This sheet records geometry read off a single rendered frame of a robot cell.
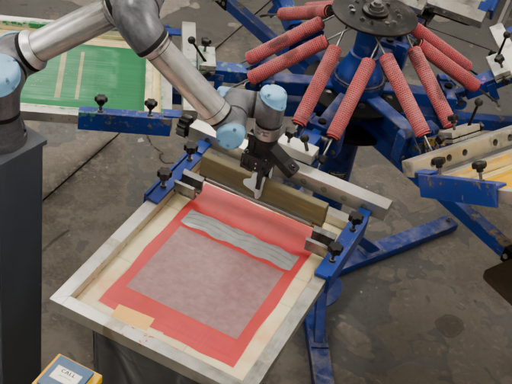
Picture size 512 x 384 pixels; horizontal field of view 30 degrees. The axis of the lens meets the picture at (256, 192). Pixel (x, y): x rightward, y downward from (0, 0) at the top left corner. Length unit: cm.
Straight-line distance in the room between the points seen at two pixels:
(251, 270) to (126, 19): 80
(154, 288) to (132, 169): 195
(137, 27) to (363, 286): 209
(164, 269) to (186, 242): 13
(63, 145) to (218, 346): 232
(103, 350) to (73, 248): 145
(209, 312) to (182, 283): 13
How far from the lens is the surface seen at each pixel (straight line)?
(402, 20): 332
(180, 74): 243
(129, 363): 268
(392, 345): 396
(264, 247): 278
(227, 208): 290
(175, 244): 275
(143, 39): 238
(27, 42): 264
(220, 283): 266
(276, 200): 279
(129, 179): 447
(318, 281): 267
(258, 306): 262
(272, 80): 333
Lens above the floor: 283
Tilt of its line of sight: 39 degrees down
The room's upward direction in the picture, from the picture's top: 11 degrees clockwise
